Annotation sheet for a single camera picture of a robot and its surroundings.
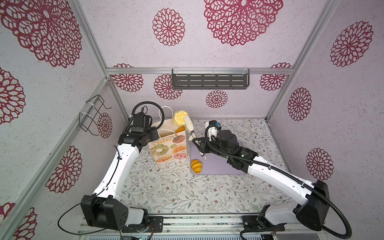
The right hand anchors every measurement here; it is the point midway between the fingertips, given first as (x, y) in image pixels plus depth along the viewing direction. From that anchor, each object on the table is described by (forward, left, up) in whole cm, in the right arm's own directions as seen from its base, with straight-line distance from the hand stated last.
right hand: (193, 138), depth 70 cm
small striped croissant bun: (+1, -1, -28) cm, 28 cm away
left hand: (+6, +22, -7) cm, 24 cm away
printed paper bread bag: (+6, +13, -13) cm, 19 cm away
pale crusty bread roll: (+10, +8, +3) cm, 13 cm away
